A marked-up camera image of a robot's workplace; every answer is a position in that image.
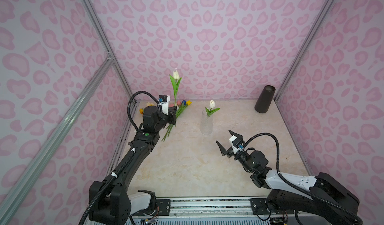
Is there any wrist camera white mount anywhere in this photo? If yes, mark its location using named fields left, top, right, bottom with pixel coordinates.
left=229, top=135, right=244, bottom=155
left=158, top=95, right=170, bottom=115

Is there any yellow tulip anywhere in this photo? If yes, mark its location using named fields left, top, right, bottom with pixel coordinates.
left=176, top=100, right=192, bottom=118

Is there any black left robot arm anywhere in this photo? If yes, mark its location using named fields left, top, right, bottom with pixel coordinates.
left=79, top=91, right=177, bottom=225

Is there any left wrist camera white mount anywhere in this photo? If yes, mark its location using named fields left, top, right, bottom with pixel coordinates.
left=158, top=95, right=170, bottom=115

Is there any clear glass vase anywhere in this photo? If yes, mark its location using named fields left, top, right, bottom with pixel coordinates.
left=200, top=111, right=214, bottom=135

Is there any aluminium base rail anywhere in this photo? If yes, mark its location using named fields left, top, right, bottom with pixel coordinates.
left=80, top=195, right=346, bottom=225

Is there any black tapered vase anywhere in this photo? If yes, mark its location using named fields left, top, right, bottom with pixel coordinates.
left=255, top=85, right=276, bottom=113

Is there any diagonal aluminium frame bar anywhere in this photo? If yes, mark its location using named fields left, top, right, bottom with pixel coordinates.
left=1, top=58, right=115, bottom=225

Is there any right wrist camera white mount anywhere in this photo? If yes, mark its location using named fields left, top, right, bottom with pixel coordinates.
left=229, top=135, right=244, bottom=155

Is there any bunch of artificial tulips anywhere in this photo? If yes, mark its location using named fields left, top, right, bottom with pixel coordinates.
left=138, top=100, right=192, bottom=142

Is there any cream white tulip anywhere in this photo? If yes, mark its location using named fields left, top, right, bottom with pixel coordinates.
left=170, top=69, right=182, bottom=106

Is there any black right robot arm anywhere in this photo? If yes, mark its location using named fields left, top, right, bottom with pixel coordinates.
left=218, top=131, right=364, bottom=225

